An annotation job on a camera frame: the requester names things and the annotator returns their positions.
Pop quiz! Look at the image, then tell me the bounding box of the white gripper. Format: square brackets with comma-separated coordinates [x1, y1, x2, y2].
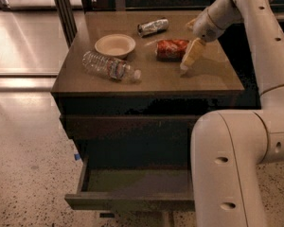
[180, 8, 222, 71]

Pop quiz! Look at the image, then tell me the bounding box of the red coke can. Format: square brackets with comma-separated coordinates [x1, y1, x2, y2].
[155, 39, 189, 61]

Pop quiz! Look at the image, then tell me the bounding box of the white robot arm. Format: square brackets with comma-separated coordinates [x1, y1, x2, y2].
[180, 0, 284, 227]

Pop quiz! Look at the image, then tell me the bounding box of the silver energy drink can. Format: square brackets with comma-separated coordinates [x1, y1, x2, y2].
[137, 18, 169, 37]

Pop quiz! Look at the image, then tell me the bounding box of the brown drawer cabinet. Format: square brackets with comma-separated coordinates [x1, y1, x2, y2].
[50, 10, 245, 219]

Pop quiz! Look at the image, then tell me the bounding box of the closed top drawer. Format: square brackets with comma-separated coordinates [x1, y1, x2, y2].
[61, 115, 199, 140]

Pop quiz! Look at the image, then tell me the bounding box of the open middle drawer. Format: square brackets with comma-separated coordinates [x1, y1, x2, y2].
[64, 157, 194, 212]

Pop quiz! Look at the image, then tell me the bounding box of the cream paper bowl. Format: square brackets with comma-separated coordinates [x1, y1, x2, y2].
[95, 34, 136, 59]

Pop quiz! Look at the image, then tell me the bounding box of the clear plastic water bottle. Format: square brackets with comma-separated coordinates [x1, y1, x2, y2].
[82, 51, 142, 82]

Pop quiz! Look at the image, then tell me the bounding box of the blue tape piece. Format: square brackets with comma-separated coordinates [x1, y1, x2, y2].
[74, 153, 81, 161]

